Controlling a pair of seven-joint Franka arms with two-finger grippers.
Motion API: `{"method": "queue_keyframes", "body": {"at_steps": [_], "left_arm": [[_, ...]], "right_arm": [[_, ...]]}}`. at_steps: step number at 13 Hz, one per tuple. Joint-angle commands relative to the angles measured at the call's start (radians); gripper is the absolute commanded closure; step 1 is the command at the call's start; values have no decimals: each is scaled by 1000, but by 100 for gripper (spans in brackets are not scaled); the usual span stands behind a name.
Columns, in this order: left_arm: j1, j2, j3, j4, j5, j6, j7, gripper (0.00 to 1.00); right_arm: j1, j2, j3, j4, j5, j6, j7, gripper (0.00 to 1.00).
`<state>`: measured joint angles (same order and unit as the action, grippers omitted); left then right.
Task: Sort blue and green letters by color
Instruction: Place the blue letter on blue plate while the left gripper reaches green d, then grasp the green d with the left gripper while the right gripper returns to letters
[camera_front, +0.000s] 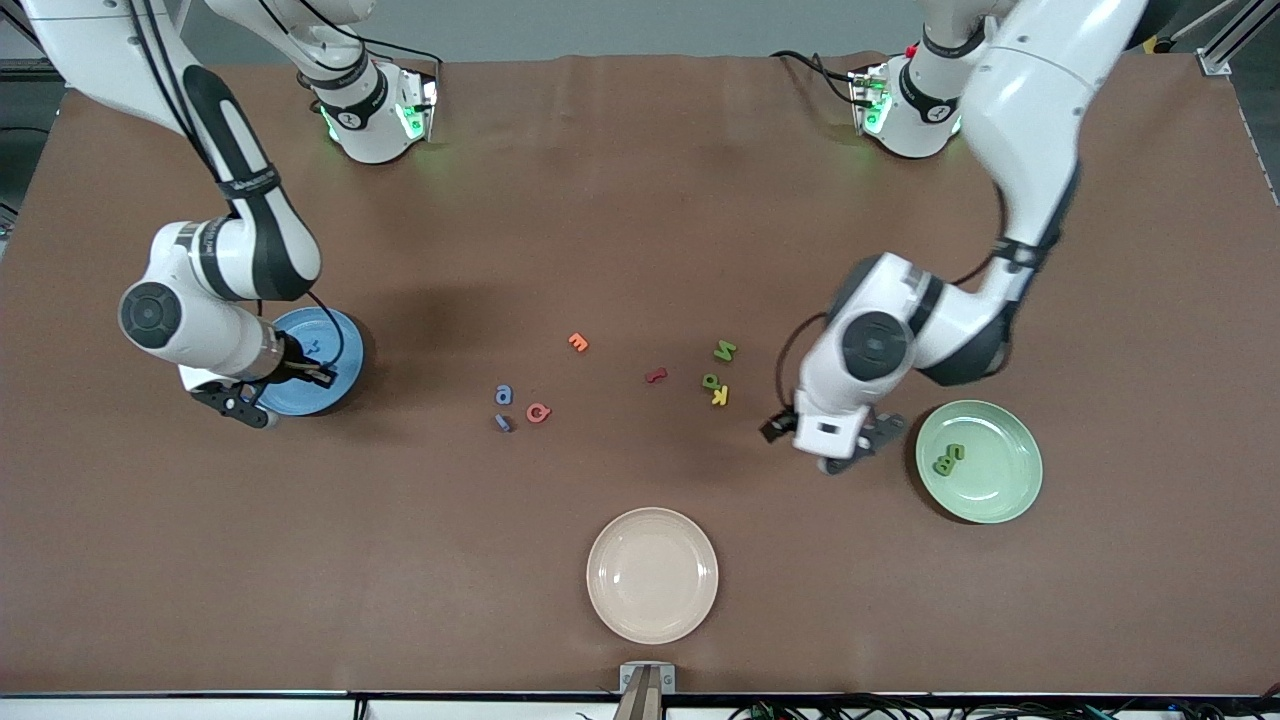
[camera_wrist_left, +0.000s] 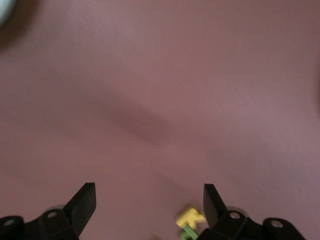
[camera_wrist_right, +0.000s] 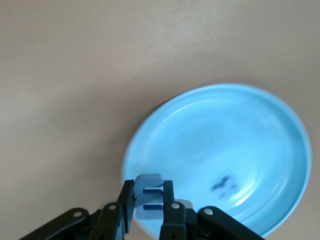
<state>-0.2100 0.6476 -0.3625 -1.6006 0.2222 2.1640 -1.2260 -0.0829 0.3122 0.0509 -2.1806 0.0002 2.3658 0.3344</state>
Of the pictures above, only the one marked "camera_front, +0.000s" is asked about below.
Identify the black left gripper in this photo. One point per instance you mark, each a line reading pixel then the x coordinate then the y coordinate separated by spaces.
pixel 788 420

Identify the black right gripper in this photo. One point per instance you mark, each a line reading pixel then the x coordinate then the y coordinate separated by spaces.
pixel 297 365

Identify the green letter N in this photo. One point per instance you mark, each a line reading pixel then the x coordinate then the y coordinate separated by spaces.
pixel 725 351

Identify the green letter u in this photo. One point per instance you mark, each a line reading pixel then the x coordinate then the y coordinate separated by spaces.
pixel 943 465

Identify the blue letter a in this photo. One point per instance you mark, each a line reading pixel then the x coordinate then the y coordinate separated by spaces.
pixel 503 395

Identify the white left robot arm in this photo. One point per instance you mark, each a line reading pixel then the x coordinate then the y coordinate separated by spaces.
pixel 1040 100

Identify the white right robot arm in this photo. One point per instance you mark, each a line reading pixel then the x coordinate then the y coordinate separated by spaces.
pixel 90 50

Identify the blue plate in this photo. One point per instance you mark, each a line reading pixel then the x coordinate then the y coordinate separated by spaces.
pixel 330 330

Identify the yellow letter K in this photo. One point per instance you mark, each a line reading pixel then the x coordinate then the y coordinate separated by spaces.
pixel 725 397

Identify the cream plate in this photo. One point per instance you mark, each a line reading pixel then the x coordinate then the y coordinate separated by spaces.
pixel 652 575

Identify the orange letter E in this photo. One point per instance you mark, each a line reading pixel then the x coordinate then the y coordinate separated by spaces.
pixel 578 343

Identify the pink letter Q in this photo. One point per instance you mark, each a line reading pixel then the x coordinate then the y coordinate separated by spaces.
pixel 531 414

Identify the green plate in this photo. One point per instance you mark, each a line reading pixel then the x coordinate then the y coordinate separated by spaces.
pixel 1000 490

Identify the brown table mat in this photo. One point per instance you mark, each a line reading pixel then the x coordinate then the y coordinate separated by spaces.
pixel 600 200

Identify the base connector box green light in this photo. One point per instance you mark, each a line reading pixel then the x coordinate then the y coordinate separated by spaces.
pixel 868 100
pixel 415 105

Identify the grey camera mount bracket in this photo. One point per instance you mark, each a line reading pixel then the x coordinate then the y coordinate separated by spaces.
pixel 647 685

